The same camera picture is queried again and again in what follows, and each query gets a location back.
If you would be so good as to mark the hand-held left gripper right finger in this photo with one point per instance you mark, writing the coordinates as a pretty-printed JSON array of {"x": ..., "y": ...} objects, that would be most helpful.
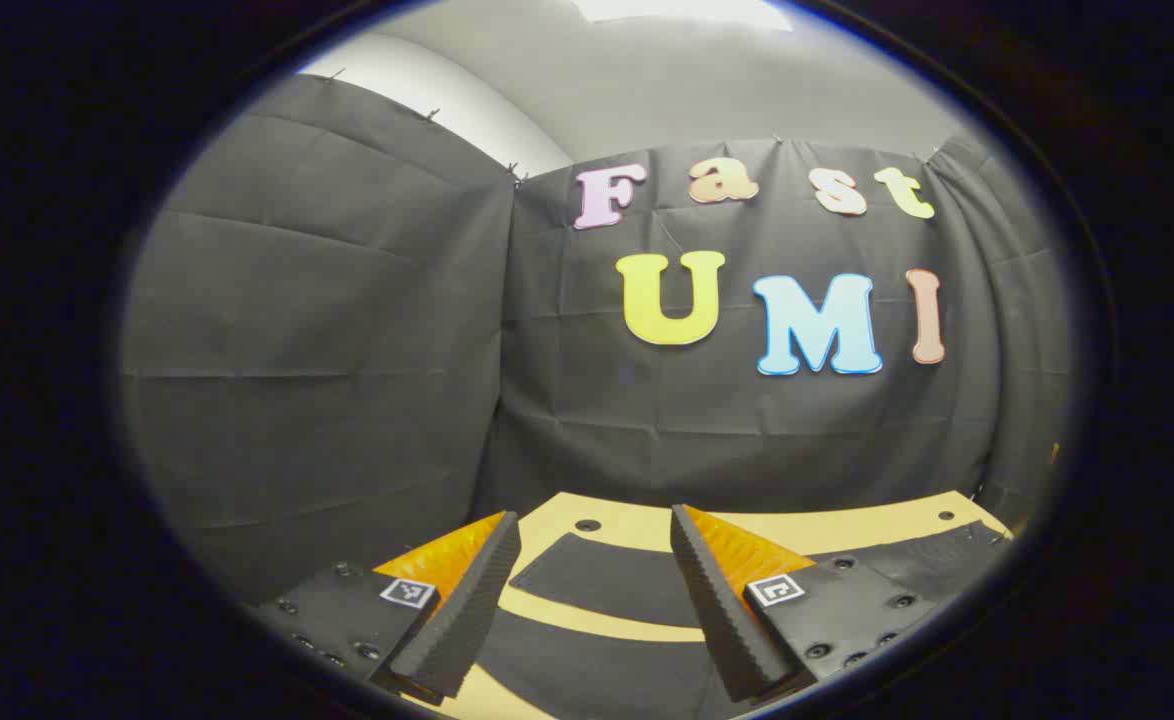
[{"x": 722, "y": 620}]

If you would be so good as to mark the black backdrop cloth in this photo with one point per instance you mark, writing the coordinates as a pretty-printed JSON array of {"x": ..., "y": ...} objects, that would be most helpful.
[{"x": 347, "y": 350}]

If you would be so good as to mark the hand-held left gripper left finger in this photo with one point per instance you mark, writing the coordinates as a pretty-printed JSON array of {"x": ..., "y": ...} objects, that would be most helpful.
[{"x": 472, "y": 610}]

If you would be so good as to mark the dark denim jeans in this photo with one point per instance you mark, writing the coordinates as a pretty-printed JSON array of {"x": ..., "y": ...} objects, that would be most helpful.
[{"x": 597, "y": 585}]

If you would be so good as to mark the rectangular ceiling light panel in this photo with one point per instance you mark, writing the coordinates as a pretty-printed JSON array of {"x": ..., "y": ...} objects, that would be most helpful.
[{"x": 682, "y": 10}]

